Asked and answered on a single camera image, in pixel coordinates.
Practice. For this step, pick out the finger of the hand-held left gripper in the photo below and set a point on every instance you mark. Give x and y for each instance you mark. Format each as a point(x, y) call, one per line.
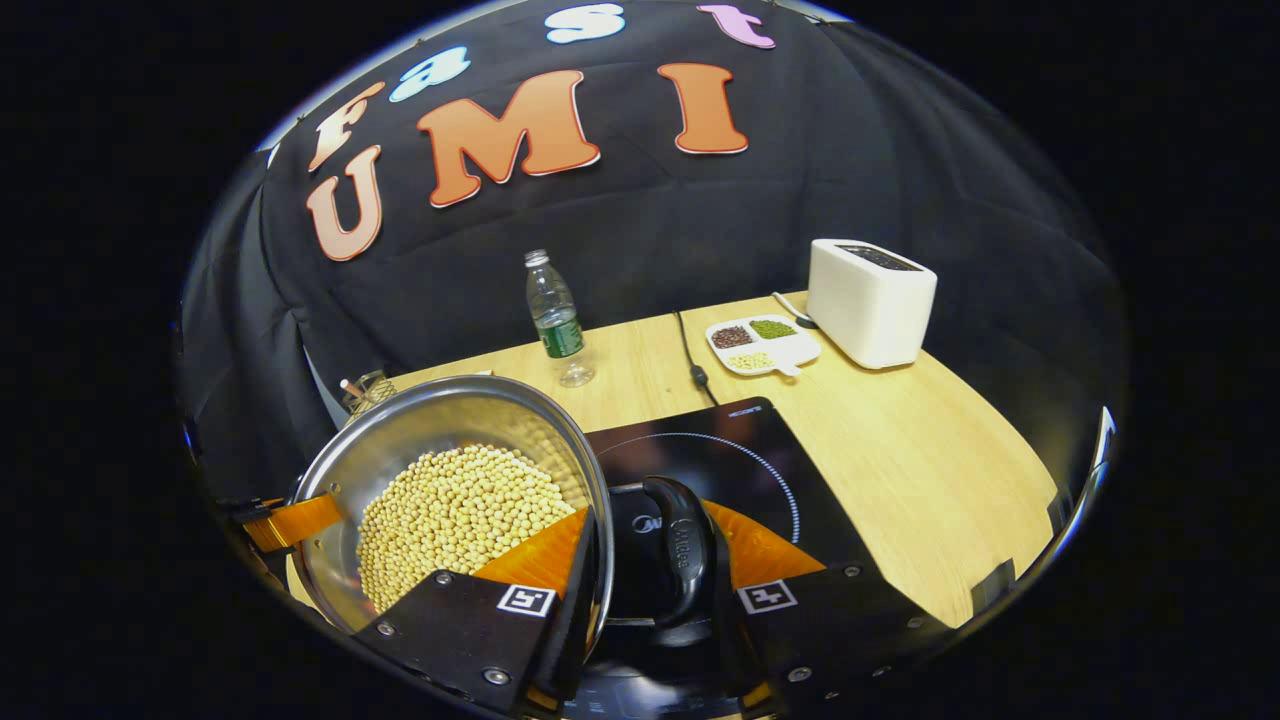
point(295, 522)

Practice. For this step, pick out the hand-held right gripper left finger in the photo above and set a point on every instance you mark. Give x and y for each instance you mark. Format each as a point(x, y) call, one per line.
point(575, 620)

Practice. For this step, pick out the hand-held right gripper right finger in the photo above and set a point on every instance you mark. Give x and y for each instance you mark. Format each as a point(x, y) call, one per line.
point(830, 630)

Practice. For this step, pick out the steel pot with soybeans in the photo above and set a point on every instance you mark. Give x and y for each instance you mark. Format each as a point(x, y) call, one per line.
point(450, 510)

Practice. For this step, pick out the black induction cooktop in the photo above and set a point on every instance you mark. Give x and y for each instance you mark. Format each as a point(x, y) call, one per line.
point(760, 440)

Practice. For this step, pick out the white divided dish with beans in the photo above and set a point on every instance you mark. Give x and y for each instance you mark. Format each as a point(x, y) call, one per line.
point(765, 345)

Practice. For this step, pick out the clear plastic water bottle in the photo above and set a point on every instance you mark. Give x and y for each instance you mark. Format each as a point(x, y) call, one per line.
point(558, 320)

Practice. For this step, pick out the white toaster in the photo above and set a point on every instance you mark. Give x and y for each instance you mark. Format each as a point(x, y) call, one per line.
point(870, 310)

